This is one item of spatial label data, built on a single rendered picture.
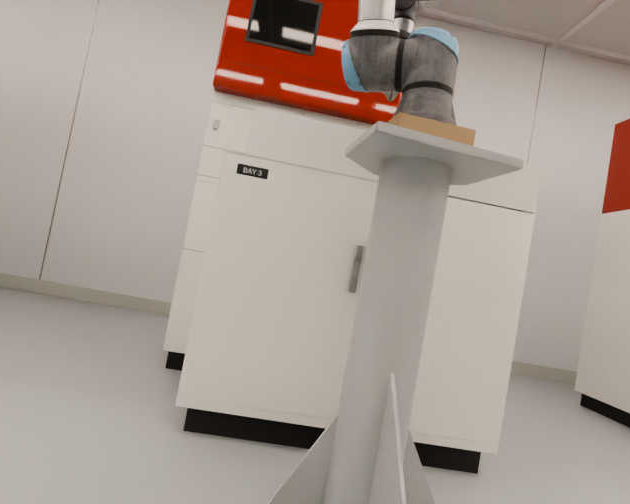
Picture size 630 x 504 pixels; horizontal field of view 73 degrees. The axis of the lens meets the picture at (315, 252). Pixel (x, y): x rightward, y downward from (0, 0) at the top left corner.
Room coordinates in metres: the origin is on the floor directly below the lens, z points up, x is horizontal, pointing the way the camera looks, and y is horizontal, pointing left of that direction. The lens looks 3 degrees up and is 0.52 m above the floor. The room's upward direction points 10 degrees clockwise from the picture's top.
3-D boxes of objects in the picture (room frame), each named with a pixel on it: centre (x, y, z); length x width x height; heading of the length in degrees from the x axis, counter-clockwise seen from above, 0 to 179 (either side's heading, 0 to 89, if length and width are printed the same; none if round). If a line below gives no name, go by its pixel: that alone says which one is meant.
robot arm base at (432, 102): (0.97, -0.19, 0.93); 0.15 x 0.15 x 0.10
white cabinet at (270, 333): (1.56, -0.14, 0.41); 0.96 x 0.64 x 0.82; 95
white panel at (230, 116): (1.87, 0.16, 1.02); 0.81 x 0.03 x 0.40; 95
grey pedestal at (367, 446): (0.87, -0.22, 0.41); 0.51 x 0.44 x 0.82; 12
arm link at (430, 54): (0.97, -0.18, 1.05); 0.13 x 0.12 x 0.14; 73
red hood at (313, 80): (2.18, 0.18, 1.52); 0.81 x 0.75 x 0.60; 95
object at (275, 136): (1.29, -0.02, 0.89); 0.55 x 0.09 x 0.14; 95
